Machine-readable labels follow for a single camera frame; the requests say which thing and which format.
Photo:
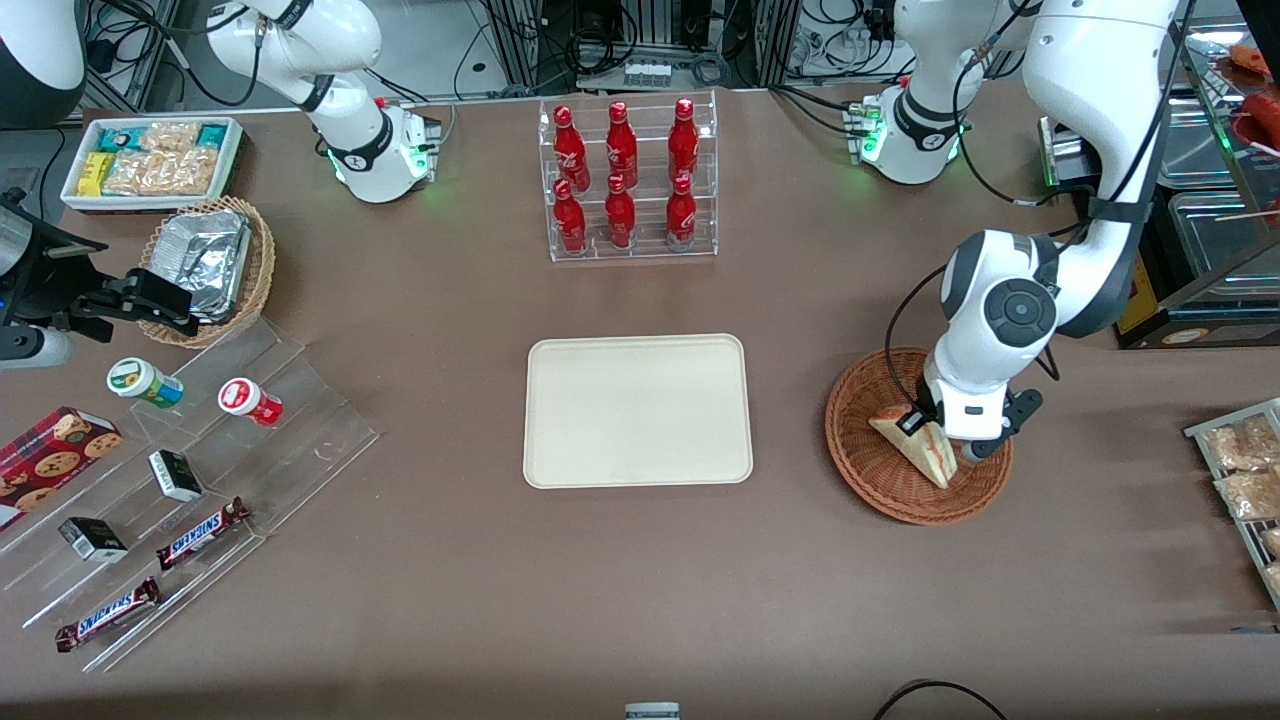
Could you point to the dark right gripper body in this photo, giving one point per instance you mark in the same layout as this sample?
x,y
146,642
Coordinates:
x,y
50,283

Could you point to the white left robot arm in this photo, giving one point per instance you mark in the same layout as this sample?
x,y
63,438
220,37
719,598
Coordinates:
x,y
1090,60

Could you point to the grey box with green light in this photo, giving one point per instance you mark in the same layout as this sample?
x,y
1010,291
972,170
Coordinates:
x,y
1062,150

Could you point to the round brown wicker basket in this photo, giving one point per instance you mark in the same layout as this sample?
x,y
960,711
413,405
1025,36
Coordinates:
x,y
880,480

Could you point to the small grey striped object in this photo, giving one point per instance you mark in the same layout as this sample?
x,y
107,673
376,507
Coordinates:
x,y
652,712

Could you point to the clear acrylic stepped display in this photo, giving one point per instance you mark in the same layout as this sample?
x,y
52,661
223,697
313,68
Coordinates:
x,y
300,430

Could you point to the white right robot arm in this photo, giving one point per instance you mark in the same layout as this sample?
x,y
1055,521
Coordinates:
x,y
340,40

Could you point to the oval light wicker basket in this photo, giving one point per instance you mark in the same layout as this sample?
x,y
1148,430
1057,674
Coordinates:
x,y
262,270

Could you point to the yellow snack packet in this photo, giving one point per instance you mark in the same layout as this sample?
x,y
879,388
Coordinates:
x,y
96,173

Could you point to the green lidded snack cup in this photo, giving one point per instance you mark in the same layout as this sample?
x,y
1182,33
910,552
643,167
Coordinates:
x,y
135,378

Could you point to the stacked aluminium foil trays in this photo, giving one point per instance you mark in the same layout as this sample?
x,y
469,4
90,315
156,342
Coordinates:
x,y
205,255

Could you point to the clear acrylic bottle rack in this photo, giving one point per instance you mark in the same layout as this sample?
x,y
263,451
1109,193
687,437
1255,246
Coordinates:
x,y
645,250

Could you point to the cream rectangular serving tray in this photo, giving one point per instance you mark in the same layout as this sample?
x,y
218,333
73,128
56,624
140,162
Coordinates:
x,y
600,430

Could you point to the clear bag of brown snacks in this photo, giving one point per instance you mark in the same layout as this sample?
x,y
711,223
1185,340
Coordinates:
x,y
1250,495
1240,445

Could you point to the red soda bottle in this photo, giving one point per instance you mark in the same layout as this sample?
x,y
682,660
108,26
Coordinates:
x,y
681,215
621,145
683,140
619,215
570,150
569,220

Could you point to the teal snack packet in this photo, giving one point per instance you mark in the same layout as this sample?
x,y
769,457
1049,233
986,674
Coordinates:
x,y
120,138

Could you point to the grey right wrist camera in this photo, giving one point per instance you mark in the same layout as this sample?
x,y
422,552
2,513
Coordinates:
x,y
30,348

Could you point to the steel food pan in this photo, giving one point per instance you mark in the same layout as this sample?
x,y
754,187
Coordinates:
x,y
1195,140
1220,235

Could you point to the Snickers chocolate bar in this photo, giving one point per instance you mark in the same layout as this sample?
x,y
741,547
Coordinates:
x,y
105,615
200,535

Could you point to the clear bag of puffed snacks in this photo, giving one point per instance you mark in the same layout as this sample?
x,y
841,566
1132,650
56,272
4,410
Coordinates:
x,y
160,172

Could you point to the small black carton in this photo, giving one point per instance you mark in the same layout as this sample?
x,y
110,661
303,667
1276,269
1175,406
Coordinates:
x,y
92,540
176,476

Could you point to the red lidded snack cup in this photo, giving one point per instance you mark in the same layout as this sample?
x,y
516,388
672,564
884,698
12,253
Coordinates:
x,y
240,397

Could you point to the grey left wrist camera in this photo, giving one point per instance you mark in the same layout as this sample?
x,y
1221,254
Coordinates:
x,y
1020,408

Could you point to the red chocolate chip cookie box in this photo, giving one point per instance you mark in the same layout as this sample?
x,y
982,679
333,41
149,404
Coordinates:
x,y
45,460

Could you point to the white plastic snack bin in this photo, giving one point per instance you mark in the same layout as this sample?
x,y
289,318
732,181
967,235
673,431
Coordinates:
x,y
232,160

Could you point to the white power strip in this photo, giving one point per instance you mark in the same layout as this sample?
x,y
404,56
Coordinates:
x,y
647,75

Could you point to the triangular sandwich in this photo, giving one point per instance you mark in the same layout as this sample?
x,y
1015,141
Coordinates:
x,y
925,455

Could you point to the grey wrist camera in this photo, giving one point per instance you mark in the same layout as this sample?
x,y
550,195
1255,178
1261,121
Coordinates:
x,y
30,348
1020,408

